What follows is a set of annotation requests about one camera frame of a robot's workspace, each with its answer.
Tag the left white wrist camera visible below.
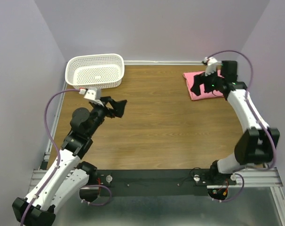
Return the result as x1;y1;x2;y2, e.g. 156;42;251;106
79;87;104;106

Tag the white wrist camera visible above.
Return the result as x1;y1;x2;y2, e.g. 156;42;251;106
79;87;104;106
202;57;219;76

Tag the aluminium frame rail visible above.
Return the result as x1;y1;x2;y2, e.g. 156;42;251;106
19;167;285;226

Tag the pink t shirt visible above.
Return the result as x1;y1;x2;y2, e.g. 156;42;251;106
183;71;223;101

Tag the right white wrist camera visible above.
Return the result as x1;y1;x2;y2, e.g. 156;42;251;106
202;57;219;76

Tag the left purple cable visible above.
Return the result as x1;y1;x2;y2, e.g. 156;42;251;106
19;89;112;226

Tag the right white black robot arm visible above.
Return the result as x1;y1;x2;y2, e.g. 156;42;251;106
190;57;280;185

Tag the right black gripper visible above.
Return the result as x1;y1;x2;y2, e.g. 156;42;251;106
190;67;224;96

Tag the white perforated plastic basket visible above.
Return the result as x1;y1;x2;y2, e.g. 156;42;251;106
65;53;125;89

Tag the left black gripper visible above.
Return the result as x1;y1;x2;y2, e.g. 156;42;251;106
87;96;127;137

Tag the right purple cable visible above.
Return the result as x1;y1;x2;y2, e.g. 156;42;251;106
203;50;277;203

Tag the purple cable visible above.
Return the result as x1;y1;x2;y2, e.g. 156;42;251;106
19;89;112;226
203;50;277;203

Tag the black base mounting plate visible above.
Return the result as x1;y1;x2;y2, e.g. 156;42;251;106
69;168;237;198

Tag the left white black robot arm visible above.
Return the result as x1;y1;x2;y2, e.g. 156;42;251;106
12;97;127;226

